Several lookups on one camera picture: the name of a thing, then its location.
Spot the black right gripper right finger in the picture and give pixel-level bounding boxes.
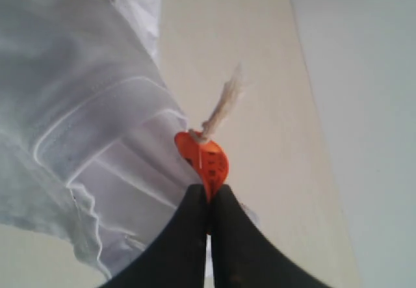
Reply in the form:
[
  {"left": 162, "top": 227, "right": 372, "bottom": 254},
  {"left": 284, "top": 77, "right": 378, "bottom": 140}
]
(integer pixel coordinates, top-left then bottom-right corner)
[{"left": 211, "top": 185, "right": 327, "bottom": 288}]

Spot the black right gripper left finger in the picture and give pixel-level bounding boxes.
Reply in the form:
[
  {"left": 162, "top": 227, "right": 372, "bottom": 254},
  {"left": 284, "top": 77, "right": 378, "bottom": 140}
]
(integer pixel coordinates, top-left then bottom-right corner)
[{"left": 102, "top": 184, "right": 208, "bottom": 288}]

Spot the white t-shirt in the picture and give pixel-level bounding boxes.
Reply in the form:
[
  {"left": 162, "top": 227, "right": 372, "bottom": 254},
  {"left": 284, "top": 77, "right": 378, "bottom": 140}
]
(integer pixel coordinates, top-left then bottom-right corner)
[{"left": 1, "top": 0, "right": 200, "bottom": 278}]

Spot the orange garment hang tag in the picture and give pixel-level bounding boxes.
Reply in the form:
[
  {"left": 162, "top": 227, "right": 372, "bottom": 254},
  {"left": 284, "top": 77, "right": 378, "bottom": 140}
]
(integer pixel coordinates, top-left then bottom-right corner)
[{"left": 174, "top": 64, "right": 244, "bottom": 202}]

